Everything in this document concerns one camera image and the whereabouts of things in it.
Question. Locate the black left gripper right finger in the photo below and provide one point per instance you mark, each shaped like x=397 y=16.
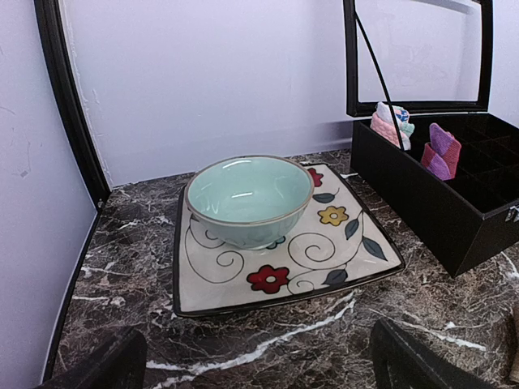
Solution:
x=401 y=361

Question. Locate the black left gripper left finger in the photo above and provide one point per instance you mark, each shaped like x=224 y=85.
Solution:
x=119 y=362

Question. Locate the black compartment storage box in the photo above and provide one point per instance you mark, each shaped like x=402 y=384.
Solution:
x=418 y=77

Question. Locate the green ceramic bowl on plate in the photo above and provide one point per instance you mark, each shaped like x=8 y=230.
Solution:
x=250 y=201

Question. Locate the magenta purple rolled sock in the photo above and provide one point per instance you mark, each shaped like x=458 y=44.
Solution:
x=441 y=154

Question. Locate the pink white rolled sock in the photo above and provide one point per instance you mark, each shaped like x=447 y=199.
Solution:
x=386 y=124

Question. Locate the black left corner post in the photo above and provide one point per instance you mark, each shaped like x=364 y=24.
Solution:
x=58 y=63

